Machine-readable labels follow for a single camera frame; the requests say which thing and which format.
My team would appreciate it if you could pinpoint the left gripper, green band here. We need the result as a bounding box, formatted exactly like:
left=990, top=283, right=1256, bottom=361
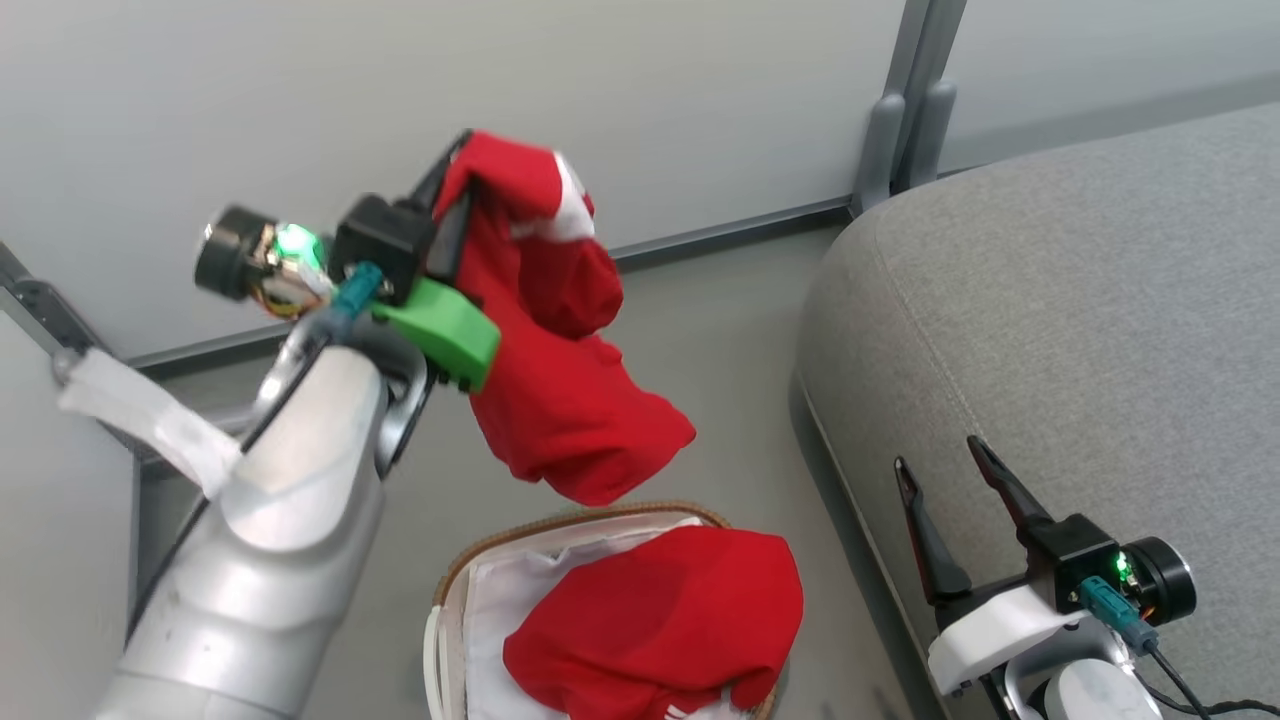
left=195, top=130, right=501, bottom=393

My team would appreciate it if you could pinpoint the right gripper, white band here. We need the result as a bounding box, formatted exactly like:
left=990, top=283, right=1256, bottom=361
left=893, top=435, right=1198, bottom=698

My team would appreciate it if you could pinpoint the red garment with white stripe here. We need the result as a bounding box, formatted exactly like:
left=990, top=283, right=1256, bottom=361
left=432, top=130, right=698, bottom=508

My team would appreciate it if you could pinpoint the plain red garment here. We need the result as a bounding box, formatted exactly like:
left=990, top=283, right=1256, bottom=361
left=502, top=525, right=805, bottom=720

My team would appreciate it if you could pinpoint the white laundry basket, brown rim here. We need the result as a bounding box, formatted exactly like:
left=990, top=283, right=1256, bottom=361
left=423, top=500, right=791, bottom=720

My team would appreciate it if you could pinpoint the white basket liner bag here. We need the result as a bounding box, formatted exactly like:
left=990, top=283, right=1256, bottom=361
left=460, top=517, right=751, bottom=720

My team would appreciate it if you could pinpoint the grey sofa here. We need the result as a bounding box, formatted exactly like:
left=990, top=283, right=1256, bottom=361
left=790, top=100, right=1280, bottom=720

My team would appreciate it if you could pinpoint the white tape strip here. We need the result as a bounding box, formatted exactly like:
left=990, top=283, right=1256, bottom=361
left=57, top=348, right=243, bottom=499

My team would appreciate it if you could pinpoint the left cable with teal plug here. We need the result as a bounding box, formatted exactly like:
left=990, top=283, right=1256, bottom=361
left=125, top=262, right=386, bottom=641

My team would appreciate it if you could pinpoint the cable with teal plug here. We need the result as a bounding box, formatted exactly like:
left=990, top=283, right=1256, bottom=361
left=125, top=262, right=386, bottom=641
left=1078, top=578, right=1280, bottom=720

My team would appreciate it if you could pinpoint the right cable with teal plug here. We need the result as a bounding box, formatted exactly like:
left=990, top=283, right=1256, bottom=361
left=1078, top=578, right=1280, bottom=720

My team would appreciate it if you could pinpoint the grey partition base rail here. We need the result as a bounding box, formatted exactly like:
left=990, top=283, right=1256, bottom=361
left=125, top=195, right=856, bottom=379

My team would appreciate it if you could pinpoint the grey double partition post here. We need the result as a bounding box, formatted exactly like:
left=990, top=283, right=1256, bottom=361
left=850, top=0, right=968, bottom=216

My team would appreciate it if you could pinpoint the grey corner partition post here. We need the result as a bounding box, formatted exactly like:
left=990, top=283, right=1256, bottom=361
left=0, top=240, right=106, bottom=361

